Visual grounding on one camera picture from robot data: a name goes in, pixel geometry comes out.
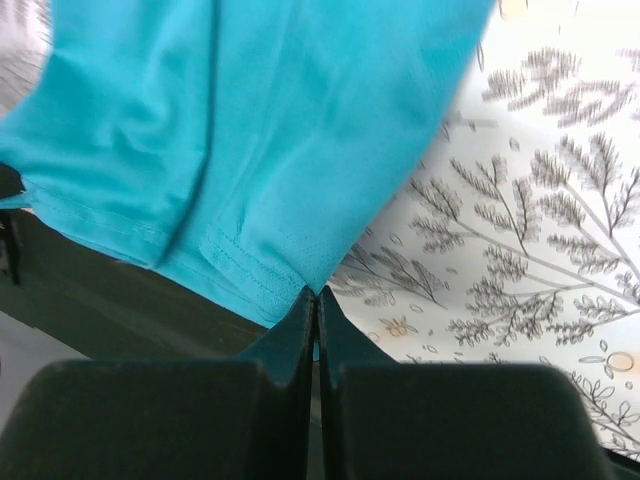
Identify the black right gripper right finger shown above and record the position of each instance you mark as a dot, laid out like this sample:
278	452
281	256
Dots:
382	419

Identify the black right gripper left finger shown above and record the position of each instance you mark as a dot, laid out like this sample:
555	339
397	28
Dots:
243	417

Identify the teal blue t shirt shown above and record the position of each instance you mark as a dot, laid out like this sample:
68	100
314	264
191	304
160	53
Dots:
237	148

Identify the floral patterned table mat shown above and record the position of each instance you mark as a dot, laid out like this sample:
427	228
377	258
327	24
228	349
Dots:
515	238

